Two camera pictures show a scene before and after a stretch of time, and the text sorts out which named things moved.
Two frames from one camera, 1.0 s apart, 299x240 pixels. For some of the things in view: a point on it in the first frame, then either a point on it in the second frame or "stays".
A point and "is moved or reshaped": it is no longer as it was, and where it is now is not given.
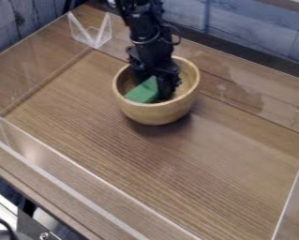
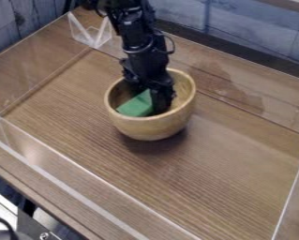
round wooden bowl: [160, 112] is moved or reshaped
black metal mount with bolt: [30, 228] stays
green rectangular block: [145, 92] is moved or reshaped
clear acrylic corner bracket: [92, 37] stays
